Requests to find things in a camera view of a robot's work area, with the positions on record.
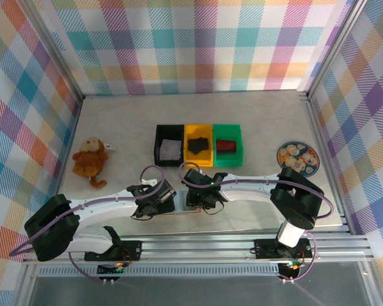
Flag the pink card holder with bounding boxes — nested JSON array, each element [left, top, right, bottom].
[[161, 190, 202, 217]]

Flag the black cards pile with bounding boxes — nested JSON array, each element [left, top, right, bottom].
[[187, 136, 210, 154]]

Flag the red cards pile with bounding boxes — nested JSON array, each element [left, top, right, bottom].
[[216, 139, 237, 154]]

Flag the pale lilac cards pile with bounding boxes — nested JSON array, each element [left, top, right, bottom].
[[159, 139, 182, 161]]

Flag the yellow plastic bin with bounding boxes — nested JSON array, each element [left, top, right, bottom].
[[183, 124, 214, 167]]

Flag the green plastic bin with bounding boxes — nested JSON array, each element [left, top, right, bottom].
[[212, 123, 243, 167]]

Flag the black plastic bin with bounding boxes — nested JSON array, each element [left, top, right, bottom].
[[154, 124, 185, 167]]

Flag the small controller circuit board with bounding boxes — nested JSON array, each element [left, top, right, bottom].
[[279, 259, 303, 278], [97, 263, 126, 277]]

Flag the brown plush monkey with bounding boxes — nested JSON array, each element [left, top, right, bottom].
[[71, 136, 116, 189]]

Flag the round picture plate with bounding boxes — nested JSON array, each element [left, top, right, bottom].
[[276, 141, 320, 178]]

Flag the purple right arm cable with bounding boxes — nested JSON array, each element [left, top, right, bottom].
[[177, 161, 335, 283]]

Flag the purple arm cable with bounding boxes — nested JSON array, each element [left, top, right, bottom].
[[9, 164, 167, 283], [177, 161, 335, 283]]

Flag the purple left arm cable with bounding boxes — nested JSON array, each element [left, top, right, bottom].
[[9, 164, 167, 283]]

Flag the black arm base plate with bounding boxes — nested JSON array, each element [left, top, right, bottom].
[[84, 239, 143, 262], [254, 237, 313, 259]]

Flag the long aluminium mounting rail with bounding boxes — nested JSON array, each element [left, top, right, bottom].
[[22, 234, 374, 265]]

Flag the perforated grey cable duct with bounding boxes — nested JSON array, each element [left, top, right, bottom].
[[38, 266, 282, 277]]

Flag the aluminium side rail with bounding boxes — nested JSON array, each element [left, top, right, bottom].
[[304, 94, 355, 237], [43, 95, 86, 240]]

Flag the aluminium frame post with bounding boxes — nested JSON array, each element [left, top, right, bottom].
[[20, 0, 86, 99], [304, 0, 371, 101]]

